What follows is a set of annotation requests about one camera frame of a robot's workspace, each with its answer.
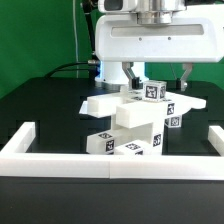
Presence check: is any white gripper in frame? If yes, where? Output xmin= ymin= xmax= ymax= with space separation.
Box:
xmin=96 ymin=14 xmax=224 ymax=91

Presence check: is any white chair back frame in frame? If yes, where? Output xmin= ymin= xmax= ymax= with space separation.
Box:
xmin=79 ymin=92 xmax=206 ymax=129

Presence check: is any small tagged cube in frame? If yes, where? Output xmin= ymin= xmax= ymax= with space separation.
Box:
xmin=165 ymin=115 xmax=182 ymax=128
xmin=142 ymin=80 xmax=166 ymax=102

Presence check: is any white chair seat part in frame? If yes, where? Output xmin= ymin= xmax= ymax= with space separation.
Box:
xmin=111 ymin=108 xmax=165 ymax=155

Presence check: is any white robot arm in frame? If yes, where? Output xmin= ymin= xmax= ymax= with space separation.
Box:
xmin=95 ymin=0 xmax=224 ymax=87

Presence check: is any white U-shaped fence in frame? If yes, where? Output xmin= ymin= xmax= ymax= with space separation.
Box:
xmin=0 ymin=122 xmax=224 ymax=180

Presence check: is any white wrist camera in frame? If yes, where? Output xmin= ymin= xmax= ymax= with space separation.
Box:
xmin=98 ymin=0 xmax=138 ymax=13

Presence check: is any black cable on table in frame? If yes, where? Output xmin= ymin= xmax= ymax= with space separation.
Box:
xmin=44 ymin=61 xmax=101 ymax=79

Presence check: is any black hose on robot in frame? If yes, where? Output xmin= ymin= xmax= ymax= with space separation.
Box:
xmin=79 ymin=0 xmax=101 ymax=54

